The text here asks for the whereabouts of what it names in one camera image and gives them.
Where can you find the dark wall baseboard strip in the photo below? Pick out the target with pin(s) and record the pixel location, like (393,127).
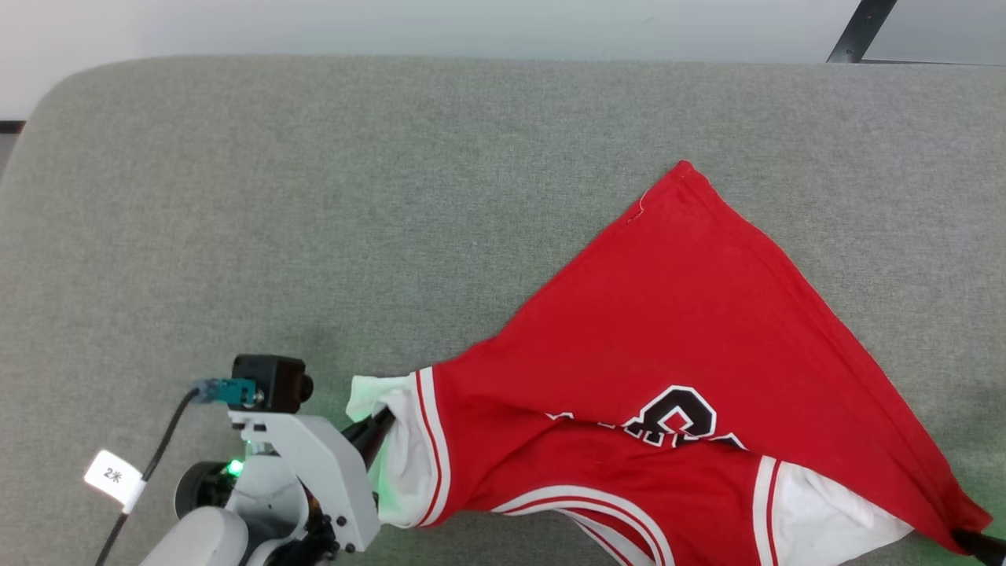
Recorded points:
(11,126)

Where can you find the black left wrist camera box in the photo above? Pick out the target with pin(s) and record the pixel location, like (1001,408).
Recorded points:
(267,381)

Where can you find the red and white jersey garment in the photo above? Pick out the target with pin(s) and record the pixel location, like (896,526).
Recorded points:
(676,314)

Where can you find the black metal partition frame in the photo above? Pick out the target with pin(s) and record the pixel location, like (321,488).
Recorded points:
(860,31)

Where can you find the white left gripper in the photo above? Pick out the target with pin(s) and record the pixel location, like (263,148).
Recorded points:
(322,464)

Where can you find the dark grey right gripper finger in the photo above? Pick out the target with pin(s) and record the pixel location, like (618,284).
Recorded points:
(978,544)

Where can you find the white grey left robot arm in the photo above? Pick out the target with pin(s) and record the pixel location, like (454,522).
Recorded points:
(204,538)

